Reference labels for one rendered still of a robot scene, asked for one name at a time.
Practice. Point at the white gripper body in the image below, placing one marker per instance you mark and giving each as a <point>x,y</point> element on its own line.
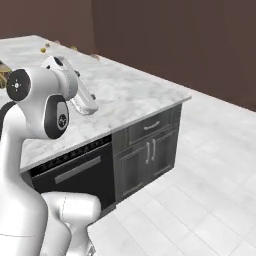
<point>85,98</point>

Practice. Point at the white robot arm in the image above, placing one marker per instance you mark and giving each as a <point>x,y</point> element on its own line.
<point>20,186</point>

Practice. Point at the dark grey cabinet door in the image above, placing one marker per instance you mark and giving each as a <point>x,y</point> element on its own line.
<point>165,153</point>
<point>133,171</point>

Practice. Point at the small yellow object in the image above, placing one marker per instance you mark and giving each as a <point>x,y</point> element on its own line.
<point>43,50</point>

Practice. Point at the small olive brown object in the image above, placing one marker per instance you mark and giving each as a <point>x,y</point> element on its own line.
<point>47,44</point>

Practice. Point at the dark grey drawer front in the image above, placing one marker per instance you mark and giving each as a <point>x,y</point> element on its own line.
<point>150,127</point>

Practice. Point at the black dishwasher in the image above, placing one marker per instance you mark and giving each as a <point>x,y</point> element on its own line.
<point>80,173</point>

